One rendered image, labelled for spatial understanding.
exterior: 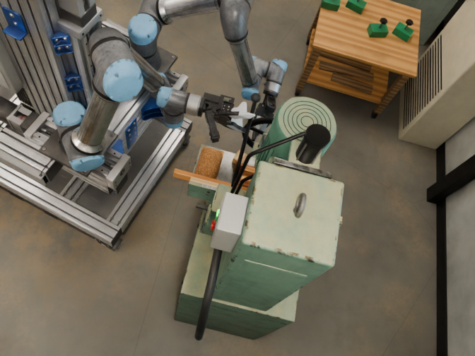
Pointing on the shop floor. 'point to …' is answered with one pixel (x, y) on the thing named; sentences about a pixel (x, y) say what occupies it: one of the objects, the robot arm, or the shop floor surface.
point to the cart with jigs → (362, 49)
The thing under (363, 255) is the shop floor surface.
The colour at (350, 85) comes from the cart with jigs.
